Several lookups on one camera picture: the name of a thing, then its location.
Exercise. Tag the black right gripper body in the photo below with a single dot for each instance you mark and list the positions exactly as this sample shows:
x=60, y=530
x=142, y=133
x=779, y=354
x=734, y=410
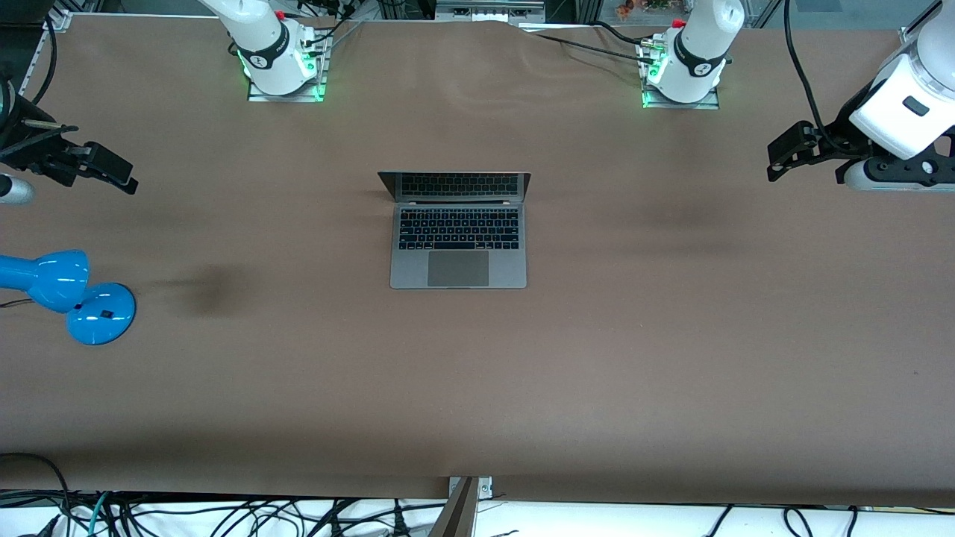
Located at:
x=21, y=139

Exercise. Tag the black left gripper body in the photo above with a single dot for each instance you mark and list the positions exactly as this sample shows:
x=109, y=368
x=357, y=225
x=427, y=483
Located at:
x=845, y=128

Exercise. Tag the grey laptop with black keyboard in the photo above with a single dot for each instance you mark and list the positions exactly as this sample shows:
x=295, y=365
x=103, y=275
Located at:
x=477, y=272

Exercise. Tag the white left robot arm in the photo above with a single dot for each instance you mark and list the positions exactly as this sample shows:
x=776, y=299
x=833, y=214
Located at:
x=701, y=45

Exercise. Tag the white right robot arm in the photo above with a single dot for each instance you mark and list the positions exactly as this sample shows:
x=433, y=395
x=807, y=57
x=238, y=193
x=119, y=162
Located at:
x=265, y=45

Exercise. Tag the blue desk lamp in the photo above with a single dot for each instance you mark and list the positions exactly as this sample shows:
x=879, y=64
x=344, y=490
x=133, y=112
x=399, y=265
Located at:
x=101, y=317

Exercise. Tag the orange background object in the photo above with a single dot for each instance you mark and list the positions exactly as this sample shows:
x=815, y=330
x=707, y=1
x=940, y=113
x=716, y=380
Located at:
x=625, y=9

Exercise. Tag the grey metal box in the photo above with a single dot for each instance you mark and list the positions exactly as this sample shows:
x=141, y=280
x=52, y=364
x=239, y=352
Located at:
x=489, y=11

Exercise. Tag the brown table cover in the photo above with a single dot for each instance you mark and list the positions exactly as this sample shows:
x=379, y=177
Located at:
x=477, y=388

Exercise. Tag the white sheet under cover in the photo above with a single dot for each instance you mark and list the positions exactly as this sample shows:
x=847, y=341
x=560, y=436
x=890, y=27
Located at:
x=597, y=522

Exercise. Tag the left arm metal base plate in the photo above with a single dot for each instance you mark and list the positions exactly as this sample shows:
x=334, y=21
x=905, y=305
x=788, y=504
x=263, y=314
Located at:
x=679, y=106

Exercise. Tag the aluminium frame rail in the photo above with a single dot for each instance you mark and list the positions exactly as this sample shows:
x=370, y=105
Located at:
x=912, y=36
x=60, y=21

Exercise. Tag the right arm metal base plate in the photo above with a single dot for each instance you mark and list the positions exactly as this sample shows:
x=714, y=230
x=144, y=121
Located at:
x=287, y=98

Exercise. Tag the small metal bracket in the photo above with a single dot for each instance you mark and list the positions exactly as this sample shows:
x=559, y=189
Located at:
x=485, y=488

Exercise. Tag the dark metal post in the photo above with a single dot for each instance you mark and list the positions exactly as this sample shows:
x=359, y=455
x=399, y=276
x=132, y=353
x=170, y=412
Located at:
x=459, y=518

